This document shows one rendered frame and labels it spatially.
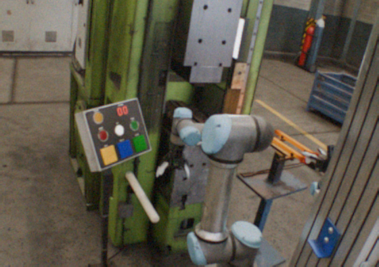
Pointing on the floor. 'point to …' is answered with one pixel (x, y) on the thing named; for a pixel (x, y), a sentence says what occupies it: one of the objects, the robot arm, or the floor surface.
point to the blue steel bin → (331, 94)
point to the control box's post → (105, 215)
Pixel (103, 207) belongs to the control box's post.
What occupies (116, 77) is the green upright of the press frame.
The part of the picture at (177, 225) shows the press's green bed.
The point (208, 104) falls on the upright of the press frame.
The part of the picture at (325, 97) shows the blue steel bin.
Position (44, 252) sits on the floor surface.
